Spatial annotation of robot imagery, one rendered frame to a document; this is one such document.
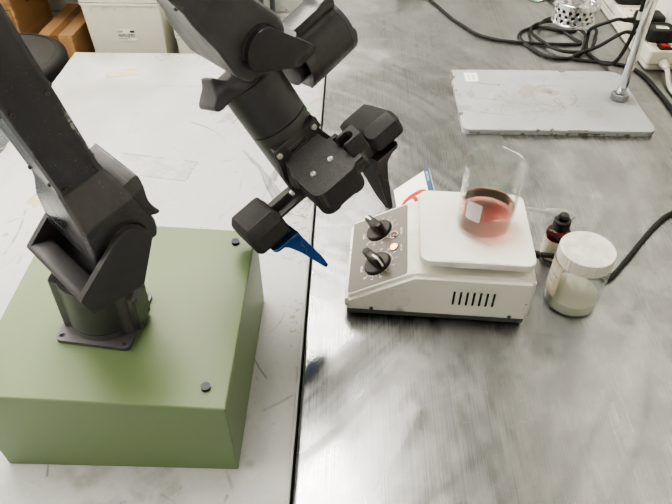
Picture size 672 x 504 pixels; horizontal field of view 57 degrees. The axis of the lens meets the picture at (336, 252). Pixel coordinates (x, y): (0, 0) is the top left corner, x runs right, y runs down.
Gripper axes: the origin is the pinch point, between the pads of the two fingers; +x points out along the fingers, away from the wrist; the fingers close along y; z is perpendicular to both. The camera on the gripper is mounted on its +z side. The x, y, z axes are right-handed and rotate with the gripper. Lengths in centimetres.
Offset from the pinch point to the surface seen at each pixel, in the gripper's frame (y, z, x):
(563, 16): 49, -19, 12
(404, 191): 12.0, -14.3, 13.0
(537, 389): 2.6, 15.9, 21.2
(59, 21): 4, -267, -8
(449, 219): 9.2, 1.6, 8.9
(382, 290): -1.7, 2.3, 9.3
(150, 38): 27, -234, 16
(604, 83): 56, -23, 30
